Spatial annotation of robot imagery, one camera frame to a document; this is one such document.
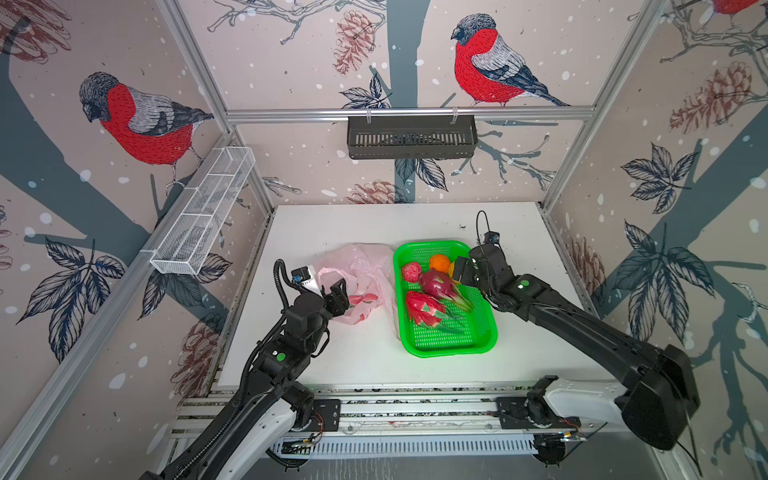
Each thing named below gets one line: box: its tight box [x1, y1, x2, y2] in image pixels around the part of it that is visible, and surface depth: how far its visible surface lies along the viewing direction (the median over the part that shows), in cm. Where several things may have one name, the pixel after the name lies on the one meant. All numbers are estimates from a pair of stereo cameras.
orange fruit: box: [430, 254, 450, 272], surface depth 97 cm
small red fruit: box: [402, 262, 422, 283], surface depth 97 cm
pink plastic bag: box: [316, 242, 399, 337], surface depth 92 cm
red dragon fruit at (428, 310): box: [405, 291, 464, 332], surface depth 86 cm
